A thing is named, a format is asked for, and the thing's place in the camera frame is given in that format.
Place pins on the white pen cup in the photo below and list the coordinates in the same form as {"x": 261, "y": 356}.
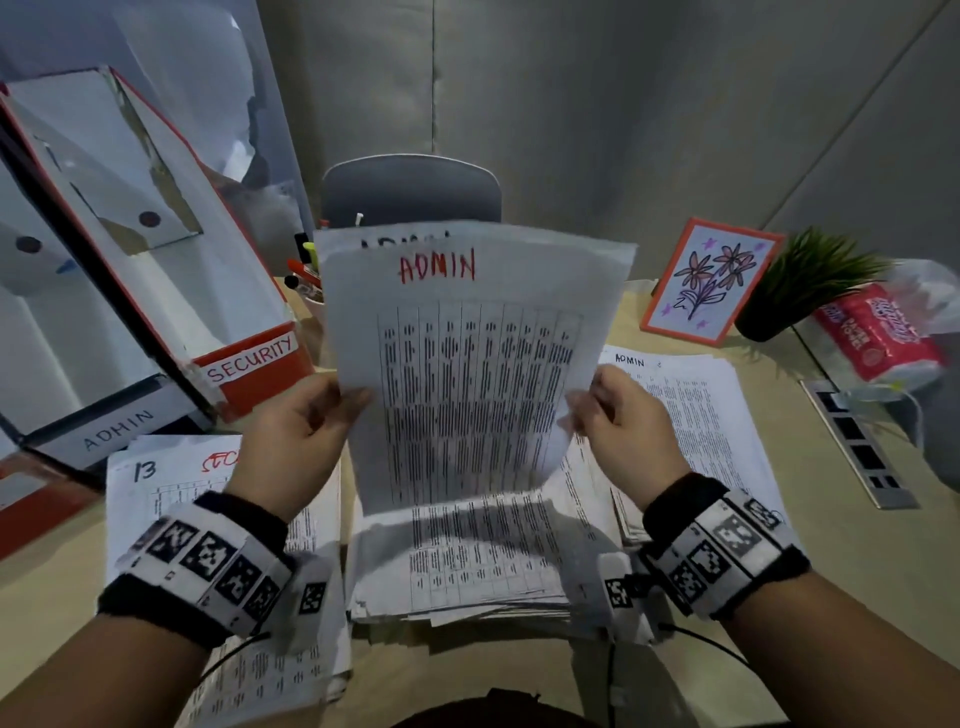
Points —
{"x": 316, "y": 315}

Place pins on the black wristband with markers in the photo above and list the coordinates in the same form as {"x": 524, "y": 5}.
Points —
{"x": 720, "y": 555}
{"x": 202, "y": 570}

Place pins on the clear plastic bag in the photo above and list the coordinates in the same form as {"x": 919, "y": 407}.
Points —
{"x": 930, "y": 292}

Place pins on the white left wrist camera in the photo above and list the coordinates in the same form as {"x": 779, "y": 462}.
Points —
{"x": 307, "y": 600}

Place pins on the bunch of coloured markers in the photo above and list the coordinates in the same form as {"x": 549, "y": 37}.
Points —
{"x": 304, "y": 270}

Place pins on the red white paper towel pack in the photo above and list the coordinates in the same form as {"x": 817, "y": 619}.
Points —
{"x": 877, "y": 337}

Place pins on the orange framed flower drawing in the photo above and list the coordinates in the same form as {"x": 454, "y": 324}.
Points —
{"x": 709, "y": 281}

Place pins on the person's left hand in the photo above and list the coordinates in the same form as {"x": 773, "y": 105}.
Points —
{"x": 292, "y": 442}

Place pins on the grey chair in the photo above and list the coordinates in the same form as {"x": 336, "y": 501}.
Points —
{"x": 412, "y": 187}

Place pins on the person's right forearm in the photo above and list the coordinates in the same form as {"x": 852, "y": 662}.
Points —
{"x": 840, "y": 660}

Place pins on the person's dark shirt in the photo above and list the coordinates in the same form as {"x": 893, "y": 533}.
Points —
{"x": 495, "y": 712}

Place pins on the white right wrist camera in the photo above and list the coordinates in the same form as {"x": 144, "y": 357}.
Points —
{"x": 622, "y": 600}

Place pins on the admin paper pile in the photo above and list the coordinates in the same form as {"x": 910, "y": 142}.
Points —
{"x": 705, "y": 420}

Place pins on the black left wristband with markers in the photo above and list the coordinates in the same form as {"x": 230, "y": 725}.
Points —
{"x": 202, "y": 570}

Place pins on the person's right hand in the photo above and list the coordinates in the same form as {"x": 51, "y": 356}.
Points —
{"x": 626, "y": 442}

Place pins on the black admin file box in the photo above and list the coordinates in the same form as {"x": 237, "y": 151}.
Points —
{"x": 60, "y": 375}

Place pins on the grey desk socket strip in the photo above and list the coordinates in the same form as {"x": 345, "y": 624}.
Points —
{"x": 862, "y": 450}

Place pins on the green plant in black pot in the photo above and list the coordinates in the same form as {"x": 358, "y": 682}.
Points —
{"x": 761, "y": 322}

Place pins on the small white container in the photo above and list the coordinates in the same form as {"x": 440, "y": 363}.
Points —
{"x": 637, "y": 286}

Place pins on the black right wristband with markers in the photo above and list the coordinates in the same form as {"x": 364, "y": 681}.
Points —
{"x": 720, "y": 555}

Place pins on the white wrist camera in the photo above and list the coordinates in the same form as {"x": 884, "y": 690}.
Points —
{"x": 622, "y": 600}
{"x": 307, "y": 600}

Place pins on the security paper pile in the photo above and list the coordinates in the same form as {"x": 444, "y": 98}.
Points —
{"x": 172, "y": 465}

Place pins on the main unsorted paper stack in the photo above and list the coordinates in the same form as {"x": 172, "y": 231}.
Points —
{"x": 465, "y": 360}

